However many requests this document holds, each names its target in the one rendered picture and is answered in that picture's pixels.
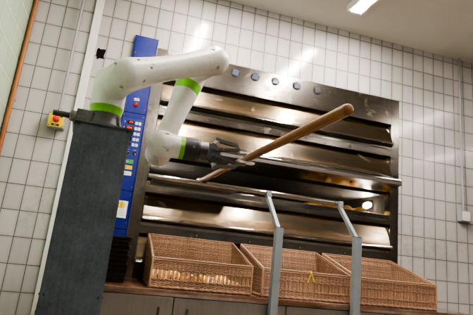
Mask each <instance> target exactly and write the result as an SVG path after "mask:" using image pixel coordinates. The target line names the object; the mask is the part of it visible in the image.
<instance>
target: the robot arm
mask: <svg viewBox="0 0 473 315"><path fill-rule="evenodd" d="M228 65H229V56H228V55H227V52H226V51H225V50H224V49H222V48H221V47H219V46H210V47H207V48H204V49H200V50H197V51H192V52H188V53H181V54H176V55H171V56H156V57H122V58H119V59H117V60H116V61H114V62H113V63H112V64H110V65H109V66H107V67H103V68H101V69H99V70H98V71H97V72H96V76H95V80H94V86H93V90H92V97H91V100H90V104H89V108H90V110H85V109H81V108H77V110H76V111H74V110H71V111H70V112H66V111H62V110H54V109H53V112H52V113H53V114H52V115H56V116H60V117H67V118H69V120H70V121H72V119H73V118H77V119H81V120H89V121H92V122H100V123H104V124H111V125H115V126H119V127H121V117H122V114H123V112H124V107H125V100H126V96H127V95H129V94H131V93H133V92H134V91H137V90H139V89H143V88H145V87H148V86H152V85H154V84H160V83H163V82H168V81H172V80H177V81H176V82H175V86H174V89H173V91H172V94H171V97H170V101H169V103H168V106H167V109H166V111H165V114H164V116H163V118H162V121H161V123H160V125H159V127H158V129H157V131H156V132H154V133H153V134H152V135H151V136H150V137H149V140H148V146H147V147H146V150H145V157H146V160H147V161H148V163H149V164H151V165H153V166H156V167H160V166H163V165H165V164H167V163H168V162H169V160H170V158H176V159H181V160H189V161H194V162H195V161H196V159H197V160H202V161H207V162H209V163H210V164H211V166H212V167H211V169H217V168H218V169H236V168H237V165H238V166H242V167H244V166H246V165H252V166H253V165H254V164H255V163H254V162H247V161H243V160H238V161H235V160H230V159H228V158H225V157H223V156H221V152H235V153H237V152H238V154H239V155H247V154H249V153H247V150H244V149H240V148H239V144H238V143H232V142H229V141H225V140H222V139H220V138H219V137H216V138H215V140H214V142H212V143H208V142H203V141H200V142H199V139H196V138H192V137H187V136H180V135H178V134H179V131H180V129H181V127H182V125H183V123H184V121H185V119H186V117H187V115H188V113H189V111H190V110H191V107H192V105H193V104H194V102H195V100H196V99H197V97H198V95H199V93H200V91H201V89H202V87H203V85H204V83H205V81H206V80H207V79H208V78H210V77H213V76H217V75H221V74H222V73H223V72H224V71H225V70H226V69H227V68H228ZM216 143H221V144H223V145H226V146H231V147H234V148H220V147H219V146H218V145H217V144H216ZM216 160H219V161H223V162H227V163H229V164H232V165H217V164H216V163H214V162H215V161H216Z"/></svg>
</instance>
